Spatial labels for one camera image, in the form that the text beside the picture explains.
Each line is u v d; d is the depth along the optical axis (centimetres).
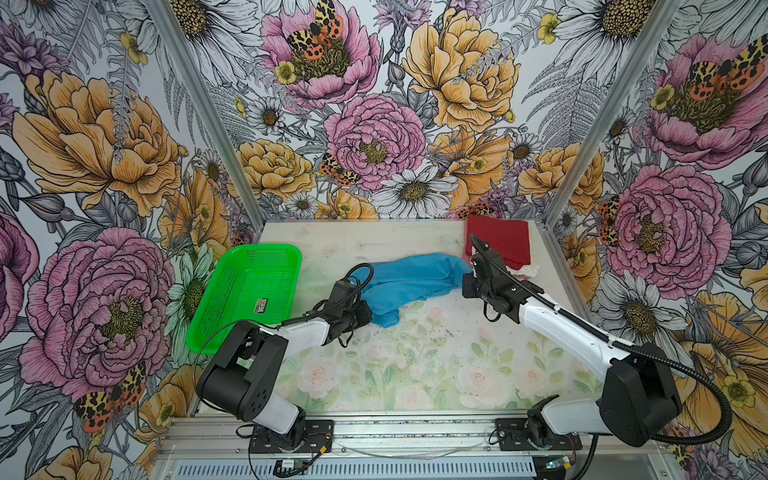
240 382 44
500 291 64
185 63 79
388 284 97
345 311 74
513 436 74
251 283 102
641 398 42
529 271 102
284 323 54
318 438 74
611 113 90
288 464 71
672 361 41
